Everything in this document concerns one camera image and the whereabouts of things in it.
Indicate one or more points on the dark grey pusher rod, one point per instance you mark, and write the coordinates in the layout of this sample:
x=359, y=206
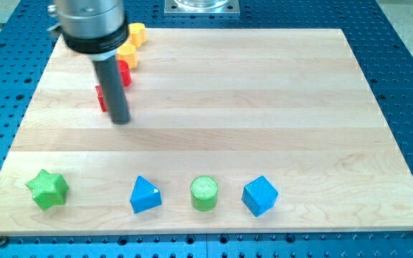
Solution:
x=108, y=76

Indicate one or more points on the red star block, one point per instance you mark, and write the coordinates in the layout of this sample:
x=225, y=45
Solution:
x=101, y=99

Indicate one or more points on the green star block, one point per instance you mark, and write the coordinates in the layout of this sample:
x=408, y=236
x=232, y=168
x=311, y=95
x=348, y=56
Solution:
x=48, y=189

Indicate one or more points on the red cylinder block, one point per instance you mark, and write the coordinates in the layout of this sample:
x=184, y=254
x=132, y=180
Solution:
x=124, y=71

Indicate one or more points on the yellow hexagon block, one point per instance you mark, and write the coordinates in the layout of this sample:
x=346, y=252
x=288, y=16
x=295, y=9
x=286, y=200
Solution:
x=127, y=53

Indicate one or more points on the yellow heart block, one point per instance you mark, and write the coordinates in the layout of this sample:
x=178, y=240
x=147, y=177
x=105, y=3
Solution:
x=138, y=34

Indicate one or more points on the blue triangle block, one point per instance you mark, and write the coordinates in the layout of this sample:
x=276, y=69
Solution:
x=144, y=196

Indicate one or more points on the green cylinder block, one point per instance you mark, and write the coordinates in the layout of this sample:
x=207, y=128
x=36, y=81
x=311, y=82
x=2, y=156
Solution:
x=204, y=192

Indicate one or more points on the wooden board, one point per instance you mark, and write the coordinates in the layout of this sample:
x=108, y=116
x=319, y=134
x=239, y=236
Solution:
x=291, y=105

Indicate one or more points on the blue cube block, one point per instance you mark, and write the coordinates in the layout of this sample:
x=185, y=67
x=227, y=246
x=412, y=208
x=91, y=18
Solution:
x=259, y=196

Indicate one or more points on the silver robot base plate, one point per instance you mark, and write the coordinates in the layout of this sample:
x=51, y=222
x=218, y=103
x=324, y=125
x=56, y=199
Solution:
x=201, y=7

